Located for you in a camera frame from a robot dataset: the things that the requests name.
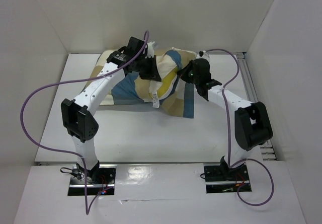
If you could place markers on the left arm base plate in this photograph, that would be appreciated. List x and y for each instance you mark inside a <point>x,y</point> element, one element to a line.
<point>102,182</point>

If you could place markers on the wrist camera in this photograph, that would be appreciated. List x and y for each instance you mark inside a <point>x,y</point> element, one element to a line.
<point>134,46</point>
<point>203,55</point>

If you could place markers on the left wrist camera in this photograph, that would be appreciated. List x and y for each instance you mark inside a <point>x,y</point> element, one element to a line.
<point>134,46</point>

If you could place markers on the blue beige patchwork pillowcase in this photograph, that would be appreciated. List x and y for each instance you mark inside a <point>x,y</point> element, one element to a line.
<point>134,90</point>

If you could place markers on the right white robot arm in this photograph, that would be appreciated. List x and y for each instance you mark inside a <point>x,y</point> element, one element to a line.
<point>248,123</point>

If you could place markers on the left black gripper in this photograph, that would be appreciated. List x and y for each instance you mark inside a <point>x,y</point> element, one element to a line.
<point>151,68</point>

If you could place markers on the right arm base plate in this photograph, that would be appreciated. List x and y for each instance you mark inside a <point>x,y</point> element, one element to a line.
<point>218,180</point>

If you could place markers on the cream quilted pillow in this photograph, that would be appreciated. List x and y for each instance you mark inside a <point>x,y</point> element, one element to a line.
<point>161,90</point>

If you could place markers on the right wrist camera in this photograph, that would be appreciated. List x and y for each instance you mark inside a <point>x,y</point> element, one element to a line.
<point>203,55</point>

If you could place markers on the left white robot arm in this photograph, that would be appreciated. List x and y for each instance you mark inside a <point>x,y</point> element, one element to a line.
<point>78,113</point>

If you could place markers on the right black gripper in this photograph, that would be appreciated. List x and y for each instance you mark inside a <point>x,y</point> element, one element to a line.
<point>206,86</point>

